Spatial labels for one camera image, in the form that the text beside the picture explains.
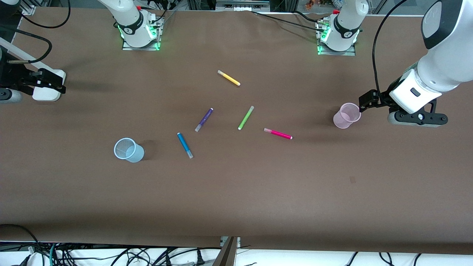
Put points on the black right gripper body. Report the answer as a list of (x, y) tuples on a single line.
[(11, 78)]

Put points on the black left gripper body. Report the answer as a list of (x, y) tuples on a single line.
[(381, 98)]

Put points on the pink marker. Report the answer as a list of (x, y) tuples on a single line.
[(279, 133)]

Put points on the blue marker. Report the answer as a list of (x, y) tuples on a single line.
[(184, 145)]

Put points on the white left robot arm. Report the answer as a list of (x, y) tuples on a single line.
[(443, 66)]

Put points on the translucent pink cup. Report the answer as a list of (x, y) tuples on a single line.
[(345, 118)]

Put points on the orange toy figure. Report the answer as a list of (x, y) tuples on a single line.
[(310, 4)]

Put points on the translucent blue cup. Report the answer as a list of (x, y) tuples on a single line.
[(135, 153)]

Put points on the green marker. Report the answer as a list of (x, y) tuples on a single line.
[(245, 118)]

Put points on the yellow marker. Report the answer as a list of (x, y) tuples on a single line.
[(229, 78)]

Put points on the grey metal device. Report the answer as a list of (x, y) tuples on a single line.
[(242, 4)]

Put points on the purple marker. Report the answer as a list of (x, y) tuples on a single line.
[(204, 119)]

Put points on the wooden table leg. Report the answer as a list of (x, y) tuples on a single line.
[(226, 255)]

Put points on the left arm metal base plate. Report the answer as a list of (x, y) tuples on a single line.
[(336, 53)]

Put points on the aluminium frame profile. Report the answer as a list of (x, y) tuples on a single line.
[(29, 10)]

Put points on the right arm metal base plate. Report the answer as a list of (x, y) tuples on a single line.
[(142, 47)]

